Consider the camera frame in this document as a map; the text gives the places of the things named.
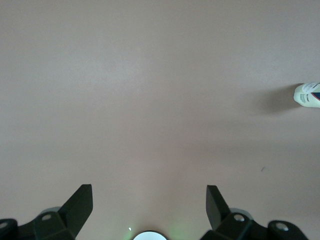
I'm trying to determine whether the Wilson tennis ball can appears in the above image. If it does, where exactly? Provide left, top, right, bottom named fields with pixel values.
left=292, top=81, right=320, bottom=109

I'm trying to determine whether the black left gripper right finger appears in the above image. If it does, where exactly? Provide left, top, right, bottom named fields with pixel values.
left=201, top=184, right=270, bottom=240

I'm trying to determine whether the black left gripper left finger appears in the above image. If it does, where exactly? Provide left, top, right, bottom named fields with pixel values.
left=16, top=184, right=94, bottom=240

